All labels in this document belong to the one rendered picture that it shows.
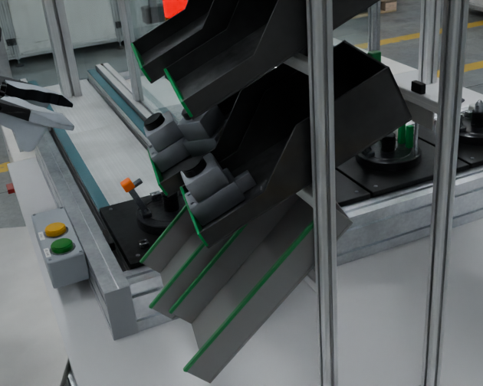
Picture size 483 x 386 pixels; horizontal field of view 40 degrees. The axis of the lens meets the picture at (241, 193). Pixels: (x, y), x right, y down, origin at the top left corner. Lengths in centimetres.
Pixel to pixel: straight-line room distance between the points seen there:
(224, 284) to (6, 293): 57
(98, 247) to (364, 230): 51
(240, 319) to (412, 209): 62
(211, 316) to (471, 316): 48
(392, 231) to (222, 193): 62
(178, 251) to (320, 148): 44
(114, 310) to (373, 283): 48
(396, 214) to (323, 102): 68
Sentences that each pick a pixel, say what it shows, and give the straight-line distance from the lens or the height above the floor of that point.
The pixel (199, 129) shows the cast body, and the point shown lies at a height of 127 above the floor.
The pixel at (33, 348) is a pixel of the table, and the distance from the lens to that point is 124.
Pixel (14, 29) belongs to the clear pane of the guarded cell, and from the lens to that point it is 249.
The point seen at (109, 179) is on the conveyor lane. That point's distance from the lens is 164.
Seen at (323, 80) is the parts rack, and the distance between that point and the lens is 70.
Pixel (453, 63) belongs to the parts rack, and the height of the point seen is 137.
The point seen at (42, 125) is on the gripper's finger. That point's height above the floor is 131.
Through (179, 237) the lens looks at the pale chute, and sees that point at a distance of 108.
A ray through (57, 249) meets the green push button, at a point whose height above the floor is 97.
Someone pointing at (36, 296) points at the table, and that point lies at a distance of 137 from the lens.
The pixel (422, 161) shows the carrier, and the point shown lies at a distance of 148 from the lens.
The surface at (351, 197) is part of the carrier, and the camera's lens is 133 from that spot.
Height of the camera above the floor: 160
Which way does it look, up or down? 27 degrees down
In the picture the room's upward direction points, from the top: 5 degrees counter-clockwise
